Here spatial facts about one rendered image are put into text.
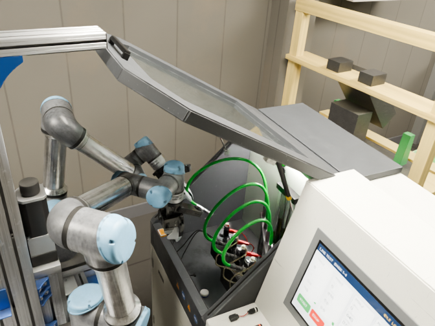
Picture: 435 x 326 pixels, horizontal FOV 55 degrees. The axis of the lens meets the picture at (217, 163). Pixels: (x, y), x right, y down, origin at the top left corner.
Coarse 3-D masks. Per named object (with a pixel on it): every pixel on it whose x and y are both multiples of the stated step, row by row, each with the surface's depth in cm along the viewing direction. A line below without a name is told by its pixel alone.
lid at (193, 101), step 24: (120, 48) 126; (120, 72) 112; (144, 72) 122; (168, 72) 166; (144, 96) 112; (168, 96) 111; (192, 96) 144; (216, 96) 182; (192, 120) 112; (216, 120) 116; (240, 120) 156; (264, 120) 184; (240, 144) 123; (264, 144) 128; (288, 144) 163; (312, 168) 143
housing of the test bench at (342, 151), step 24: (288, 120) 202; (312, 120) 203; (312, 144) 182; (336, 144) 183; (360, 144) 185; (336, 168) 165; (360, 168) 166; (384, 168) 168; (408, 192) 159; (432, 216) 147
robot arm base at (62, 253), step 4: (56, 244) 171; (56, 248) 172; (60, 248) 172; (64, 248) 173; (60, 252) 173; (64, 252) 174; (68, 252) 175; (72, 252) 176; (76, 252) 179; (60, 256) 173; (64, 256) 174; (68, 256) 175; (72, 256) 177; (60, 260) 174; (64, 260) 175; (68, 260) 176
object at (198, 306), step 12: (156, 228) 210; (156, 240) 212; (168, 240) 204; (156, 252) 217; (168, 252) 196; (168, 264) 198; (180, 264) 190; (168, 276) 202; (180, 276) 184; (180, 288) 187; (192, 288) 178; (180, 300) 191; (192, 300) 173; (192, 312) 176; (204, 312) 168; (192, 324) 179
